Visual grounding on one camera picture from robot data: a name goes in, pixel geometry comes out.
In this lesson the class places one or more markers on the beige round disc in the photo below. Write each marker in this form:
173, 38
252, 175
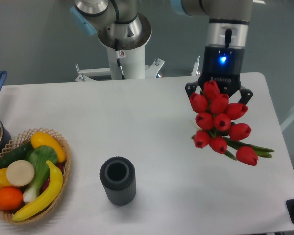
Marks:
20, 173

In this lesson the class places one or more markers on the red fruit in basket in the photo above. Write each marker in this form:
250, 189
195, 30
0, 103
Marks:
46, 183

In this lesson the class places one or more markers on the green white bok choy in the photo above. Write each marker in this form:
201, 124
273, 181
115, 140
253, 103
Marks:
38, 158

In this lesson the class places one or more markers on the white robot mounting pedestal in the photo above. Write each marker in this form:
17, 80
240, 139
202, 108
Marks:
123, 64

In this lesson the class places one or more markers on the orange fruit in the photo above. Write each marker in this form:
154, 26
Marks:
10, 198

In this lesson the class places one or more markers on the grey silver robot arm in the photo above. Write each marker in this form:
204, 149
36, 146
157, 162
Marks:
125, 26

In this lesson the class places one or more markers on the yellow squash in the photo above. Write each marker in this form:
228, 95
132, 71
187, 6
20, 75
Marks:
44, 139

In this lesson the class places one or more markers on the yellow banana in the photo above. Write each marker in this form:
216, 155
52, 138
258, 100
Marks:
45, 199

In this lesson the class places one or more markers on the woven wicker basket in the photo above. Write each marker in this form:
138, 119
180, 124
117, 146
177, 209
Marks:
21, 139

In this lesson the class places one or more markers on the dark grey ribbed vase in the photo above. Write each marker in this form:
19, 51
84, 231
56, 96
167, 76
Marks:
118, 177

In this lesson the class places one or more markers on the green cucumber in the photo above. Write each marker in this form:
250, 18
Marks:
16, 154

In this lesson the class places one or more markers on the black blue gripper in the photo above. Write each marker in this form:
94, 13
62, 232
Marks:
222, 65

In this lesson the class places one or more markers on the red tulip bouquet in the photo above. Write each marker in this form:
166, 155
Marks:
216, 128

